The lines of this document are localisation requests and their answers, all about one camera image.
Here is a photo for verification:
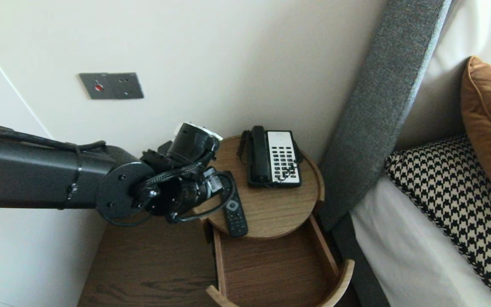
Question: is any black TV remote control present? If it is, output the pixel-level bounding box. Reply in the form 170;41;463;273
220;171;249;237

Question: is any black telephone handset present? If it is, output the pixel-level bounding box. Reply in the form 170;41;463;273
250;126;272;184

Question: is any black and white desk telephone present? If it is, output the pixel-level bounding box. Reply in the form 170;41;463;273
245;126;304;188

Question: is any grey fabric headboard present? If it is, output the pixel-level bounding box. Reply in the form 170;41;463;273
319;0;453;231

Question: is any black white houndstooth pillow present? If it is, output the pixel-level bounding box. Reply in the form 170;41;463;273
384;133;491;305

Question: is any white bed pillow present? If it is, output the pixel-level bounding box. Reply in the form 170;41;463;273
395;0;491;151

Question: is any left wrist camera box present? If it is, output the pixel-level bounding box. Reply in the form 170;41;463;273
203;167;227;197

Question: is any black coiled telephone cord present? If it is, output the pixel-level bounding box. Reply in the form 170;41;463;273
237;130;304;188

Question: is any grey wall switch panel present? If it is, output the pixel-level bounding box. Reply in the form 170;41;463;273
79;72;144;100

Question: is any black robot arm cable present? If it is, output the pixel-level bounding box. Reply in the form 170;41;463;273
0;126;234;226

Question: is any grey upholstered bed frame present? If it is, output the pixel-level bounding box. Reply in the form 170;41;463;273
331;213;391;307

